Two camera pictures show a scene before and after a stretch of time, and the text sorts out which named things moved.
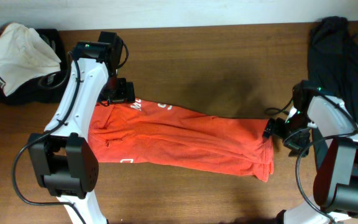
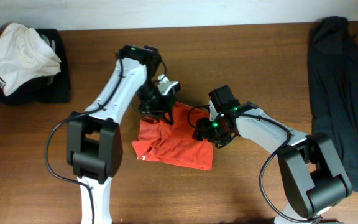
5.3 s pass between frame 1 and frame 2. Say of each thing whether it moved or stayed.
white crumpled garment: stayed
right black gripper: moved
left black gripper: moved
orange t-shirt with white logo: moved
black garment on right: stayed
